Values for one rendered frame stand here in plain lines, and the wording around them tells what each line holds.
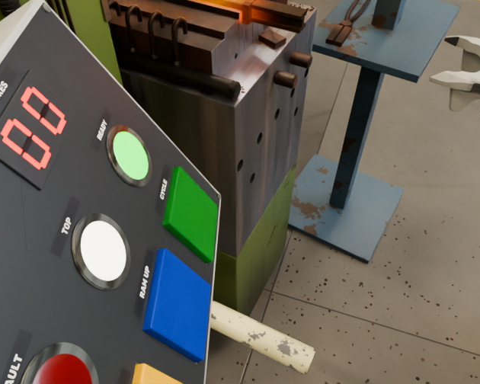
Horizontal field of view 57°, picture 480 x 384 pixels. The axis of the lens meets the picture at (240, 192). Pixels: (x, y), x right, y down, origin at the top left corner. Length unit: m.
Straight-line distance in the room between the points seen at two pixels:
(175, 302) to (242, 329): 0.41
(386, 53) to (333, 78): 1.29
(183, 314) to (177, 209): 0.10
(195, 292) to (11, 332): 0.18
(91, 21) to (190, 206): 0.37
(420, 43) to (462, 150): 1.03
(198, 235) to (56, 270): 0.17
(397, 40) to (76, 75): 0.98
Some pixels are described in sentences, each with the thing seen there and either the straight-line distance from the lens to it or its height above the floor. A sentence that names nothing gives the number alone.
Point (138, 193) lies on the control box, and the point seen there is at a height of 1.07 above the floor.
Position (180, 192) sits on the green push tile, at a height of 1.04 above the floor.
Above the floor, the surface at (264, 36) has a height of 0.93.
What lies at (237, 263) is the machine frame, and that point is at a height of 0.44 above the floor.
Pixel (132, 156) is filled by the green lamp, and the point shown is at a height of 1.09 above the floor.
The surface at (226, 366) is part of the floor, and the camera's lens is 1.45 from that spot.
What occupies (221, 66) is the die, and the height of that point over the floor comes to 0.93.
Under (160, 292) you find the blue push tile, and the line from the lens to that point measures 0.37.
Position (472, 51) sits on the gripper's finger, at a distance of 0.80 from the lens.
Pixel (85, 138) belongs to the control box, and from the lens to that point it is 0.37.
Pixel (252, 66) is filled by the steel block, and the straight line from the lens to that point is 0.82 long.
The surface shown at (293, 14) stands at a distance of 0.78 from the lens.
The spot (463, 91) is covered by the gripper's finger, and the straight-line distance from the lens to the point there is 0.72.
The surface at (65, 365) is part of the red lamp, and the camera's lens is 0.30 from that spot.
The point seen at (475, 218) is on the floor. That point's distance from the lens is 1.95.
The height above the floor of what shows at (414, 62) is 0.77.
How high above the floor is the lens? 1.36
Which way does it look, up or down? 49 degrees down
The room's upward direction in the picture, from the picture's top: straight up
